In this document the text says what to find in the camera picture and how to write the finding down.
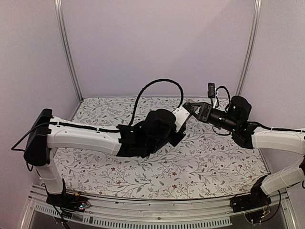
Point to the left aluminium frame post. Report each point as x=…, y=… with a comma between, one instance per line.
x=66, y=48

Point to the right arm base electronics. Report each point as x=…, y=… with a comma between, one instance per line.
x=254, y=206

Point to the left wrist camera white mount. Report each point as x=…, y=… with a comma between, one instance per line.
x=181, y=115

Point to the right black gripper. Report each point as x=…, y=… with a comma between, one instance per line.
x=206, y=113

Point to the front aluminium rail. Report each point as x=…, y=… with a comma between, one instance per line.
x=122, y=213

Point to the floral patterned table mat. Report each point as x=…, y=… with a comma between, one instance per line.
x=206, y=163

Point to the aluminium frame post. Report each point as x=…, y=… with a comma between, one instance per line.
x=66, y=48
x=250, y=46

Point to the right aluminium frame post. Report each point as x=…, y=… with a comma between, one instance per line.
x=250, y=46

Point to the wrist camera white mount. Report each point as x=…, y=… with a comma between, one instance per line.
x=181, y=115
x=212, y=95

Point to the grey white remote control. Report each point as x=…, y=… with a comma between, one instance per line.
x=189, y=100

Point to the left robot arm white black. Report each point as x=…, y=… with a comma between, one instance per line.
x=141, y=140

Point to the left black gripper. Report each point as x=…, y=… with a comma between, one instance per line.
x=175, y=142

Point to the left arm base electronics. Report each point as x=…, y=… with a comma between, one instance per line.
x=69, y=202

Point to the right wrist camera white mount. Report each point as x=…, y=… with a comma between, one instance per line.
x=212, y=95

